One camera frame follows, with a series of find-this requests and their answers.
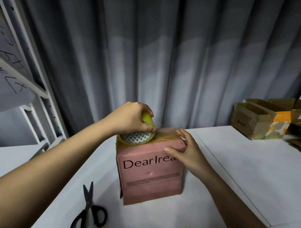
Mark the person's left hand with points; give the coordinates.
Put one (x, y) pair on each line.
(124, 120)

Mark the printed brown cardboard box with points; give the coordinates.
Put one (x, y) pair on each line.
(287, 105)

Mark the orange and white carton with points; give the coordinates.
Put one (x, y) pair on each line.
(281, 126)

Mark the pile of cardboard boxes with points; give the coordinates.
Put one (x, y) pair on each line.
(296, 143)

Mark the white metal shelf rack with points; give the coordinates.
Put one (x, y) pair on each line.
(40, 94)

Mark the pink lettered cardboard box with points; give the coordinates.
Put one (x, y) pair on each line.
(146, 176)

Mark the person's left forearm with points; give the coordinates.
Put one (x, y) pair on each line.
(47, 178)

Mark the yellow tape roll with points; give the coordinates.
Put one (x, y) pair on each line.
(148, 118)

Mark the person's right forearm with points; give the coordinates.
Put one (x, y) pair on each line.
(235, 202)

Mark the black scissors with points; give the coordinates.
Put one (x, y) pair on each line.
(89, 211)

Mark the small brown labelled carton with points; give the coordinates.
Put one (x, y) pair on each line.
(251, 121)

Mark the person's right hand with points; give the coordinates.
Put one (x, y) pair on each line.
(190, 157)

